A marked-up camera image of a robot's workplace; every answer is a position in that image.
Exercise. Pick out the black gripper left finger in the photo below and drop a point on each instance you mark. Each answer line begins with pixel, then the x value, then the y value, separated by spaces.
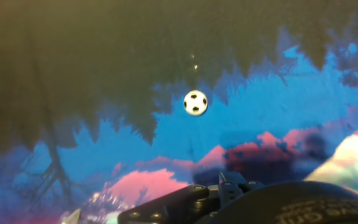
pixel 166 205

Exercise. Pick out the small black-white soccer ball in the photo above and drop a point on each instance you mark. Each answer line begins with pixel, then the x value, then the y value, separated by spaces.
pixel 195 103

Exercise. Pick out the printed landscape cloth mat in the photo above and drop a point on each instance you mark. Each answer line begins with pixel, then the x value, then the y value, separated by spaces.
pixel 179 62

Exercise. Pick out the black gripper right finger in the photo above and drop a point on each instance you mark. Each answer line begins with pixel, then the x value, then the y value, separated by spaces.
pixel 230 186

